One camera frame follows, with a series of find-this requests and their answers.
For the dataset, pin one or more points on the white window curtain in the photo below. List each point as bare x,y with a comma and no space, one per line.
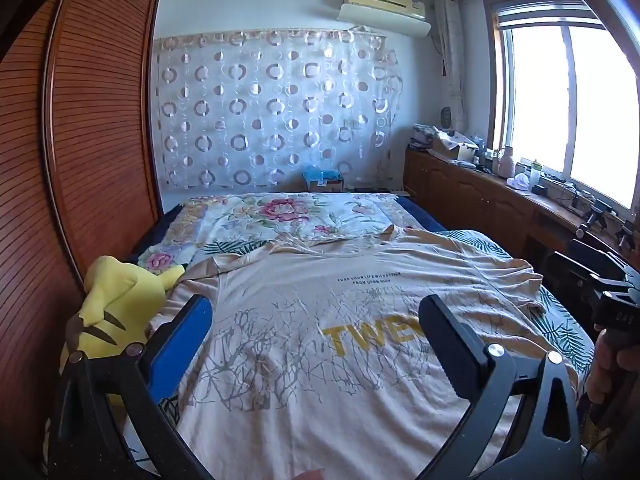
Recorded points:
452,50

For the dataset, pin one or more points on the pale plastic bottle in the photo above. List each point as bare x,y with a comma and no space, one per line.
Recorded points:
507,162

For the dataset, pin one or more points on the black clamp mount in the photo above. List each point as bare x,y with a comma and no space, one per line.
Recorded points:
595,212
627,235

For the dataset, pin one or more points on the white crumpled cloth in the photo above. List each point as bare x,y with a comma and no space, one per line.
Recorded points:
520,180

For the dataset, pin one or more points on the window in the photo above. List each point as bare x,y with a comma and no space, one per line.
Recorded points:
575,95

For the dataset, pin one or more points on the palm leaf blanket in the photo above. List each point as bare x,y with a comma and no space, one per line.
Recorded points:
560,330

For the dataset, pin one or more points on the person's right hand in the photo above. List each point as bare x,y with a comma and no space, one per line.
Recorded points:
607,375

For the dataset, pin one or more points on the wooden cabinet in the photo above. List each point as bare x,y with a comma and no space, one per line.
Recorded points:
475,200

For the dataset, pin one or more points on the cardboard box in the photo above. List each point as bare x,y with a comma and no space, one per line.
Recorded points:
452,147

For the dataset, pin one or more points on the yellow plush toy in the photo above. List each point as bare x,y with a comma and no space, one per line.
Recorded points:
115,300

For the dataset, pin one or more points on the floral quilt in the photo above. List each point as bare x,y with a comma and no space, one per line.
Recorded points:
280,210

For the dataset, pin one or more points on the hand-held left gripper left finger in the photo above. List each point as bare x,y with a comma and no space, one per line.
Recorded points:
182,345

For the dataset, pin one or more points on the beige printed t-shirt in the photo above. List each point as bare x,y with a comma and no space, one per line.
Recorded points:
325,340

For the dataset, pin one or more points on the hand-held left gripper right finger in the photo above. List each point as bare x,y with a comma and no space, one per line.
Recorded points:
450,345

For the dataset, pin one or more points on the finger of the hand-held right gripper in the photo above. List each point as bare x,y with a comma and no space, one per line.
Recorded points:
575,270

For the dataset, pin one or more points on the navy bed sheet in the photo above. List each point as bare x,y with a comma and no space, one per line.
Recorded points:
420,217

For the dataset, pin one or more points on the sheer circle pattern curtain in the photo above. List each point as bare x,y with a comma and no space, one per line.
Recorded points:
280,110

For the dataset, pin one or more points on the wooden slatted headboard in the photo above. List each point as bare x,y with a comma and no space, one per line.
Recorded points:
75,135

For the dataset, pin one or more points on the box with blue items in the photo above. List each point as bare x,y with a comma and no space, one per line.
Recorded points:
322,180

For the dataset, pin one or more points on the white air deflector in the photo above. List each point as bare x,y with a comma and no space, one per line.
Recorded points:
385,19

